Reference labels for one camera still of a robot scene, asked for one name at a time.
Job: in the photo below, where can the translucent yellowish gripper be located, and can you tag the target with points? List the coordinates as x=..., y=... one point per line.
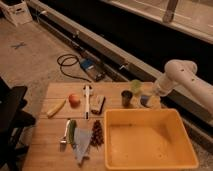
x=162, y=86

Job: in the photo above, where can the yellow plastic tray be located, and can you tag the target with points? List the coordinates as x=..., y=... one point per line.
x=147, y=140

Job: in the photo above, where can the brown white sponge block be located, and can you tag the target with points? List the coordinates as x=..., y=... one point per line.
x=98, y=105

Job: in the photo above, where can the green plastic cup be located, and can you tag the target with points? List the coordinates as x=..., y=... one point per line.
x=135, y=86

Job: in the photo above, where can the dark metal cup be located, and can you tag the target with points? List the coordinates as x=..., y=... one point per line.
x=126, y=97

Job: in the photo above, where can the blue power box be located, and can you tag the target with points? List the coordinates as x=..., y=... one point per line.
x=92, y=70

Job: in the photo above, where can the bunch of dark grapes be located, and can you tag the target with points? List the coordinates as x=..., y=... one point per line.
x=97, y=134

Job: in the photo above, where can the red orange apple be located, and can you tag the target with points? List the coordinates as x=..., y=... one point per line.
x=74, y=100

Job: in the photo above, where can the light blue cloth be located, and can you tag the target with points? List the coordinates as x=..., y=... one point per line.
x=82, y=139

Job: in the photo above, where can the green cucumber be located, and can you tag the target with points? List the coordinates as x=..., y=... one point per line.
x=72, y=126

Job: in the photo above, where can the yellow banana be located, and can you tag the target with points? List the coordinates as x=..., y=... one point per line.
x=51, y=112

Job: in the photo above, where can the silver spatula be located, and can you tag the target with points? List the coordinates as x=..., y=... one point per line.
x=64, y=139

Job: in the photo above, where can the black chair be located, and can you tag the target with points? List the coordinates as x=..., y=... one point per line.
x=13, y=119

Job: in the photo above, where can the white cardboard box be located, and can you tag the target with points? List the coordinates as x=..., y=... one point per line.
x=17, y=14

